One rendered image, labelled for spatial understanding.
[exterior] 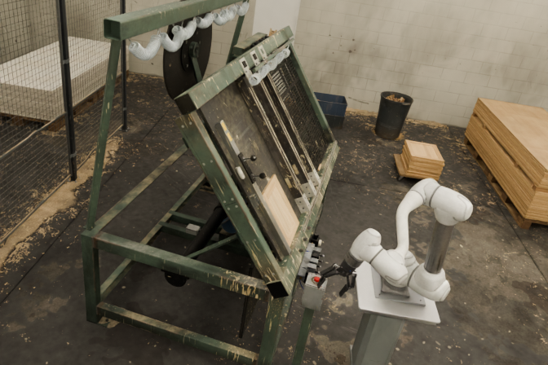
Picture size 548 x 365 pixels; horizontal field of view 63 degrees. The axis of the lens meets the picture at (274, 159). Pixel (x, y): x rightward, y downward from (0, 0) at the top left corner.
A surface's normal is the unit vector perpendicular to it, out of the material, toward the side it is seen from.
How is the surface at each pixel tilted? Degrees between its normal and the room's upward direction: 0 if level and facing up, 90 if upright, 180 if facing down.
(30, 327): 0
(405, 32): 90
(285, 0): 90
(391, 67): 90
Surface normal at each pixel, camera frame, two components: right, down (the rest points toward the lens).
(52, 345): 0.14, -0.88
